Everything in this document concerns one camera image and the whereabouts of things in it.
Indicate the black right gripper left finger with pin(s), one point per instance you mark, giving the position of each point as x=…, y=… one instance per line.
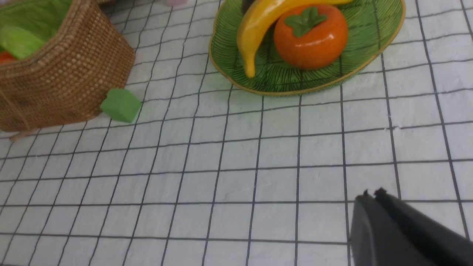
x=377, y=240

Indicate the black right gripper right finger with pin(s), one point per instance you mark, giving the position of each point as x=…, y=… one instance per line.
x=437, y=243

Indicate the yellow banana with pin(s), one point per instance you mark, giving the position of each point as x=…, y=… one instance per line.
x=257, y=21

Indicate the purple mangosteen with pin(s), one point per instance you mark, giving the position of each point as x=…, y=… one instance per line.
x=246, y=4

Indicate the green bitter gourd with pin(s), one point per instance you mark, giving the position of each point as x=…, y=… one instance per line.
x=19, y=42

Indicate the orange carrot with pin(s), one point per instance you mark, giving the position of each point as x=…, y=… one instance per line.
x=6, y=57

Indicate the white grid tablecloth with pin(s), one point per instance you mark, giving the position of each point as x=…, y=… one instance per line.
x=212, y=175

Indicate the orange persimmon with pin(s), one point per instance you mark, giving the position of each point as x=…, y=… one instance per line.
x=311, y=37

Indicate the green glass leaf plate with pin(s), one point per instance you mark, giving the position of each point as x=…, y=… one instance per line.
x=372, y=26

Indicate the green foam cube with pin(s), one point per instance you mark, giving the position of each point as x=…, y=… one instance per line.
x=121, y=105

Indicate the woven rattan basket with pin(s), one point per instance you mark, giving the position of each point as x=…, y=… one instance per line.
x=66, y=80

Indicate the green basket lining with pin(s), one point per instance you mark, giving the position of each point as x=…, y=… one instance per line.
x=41, y=17

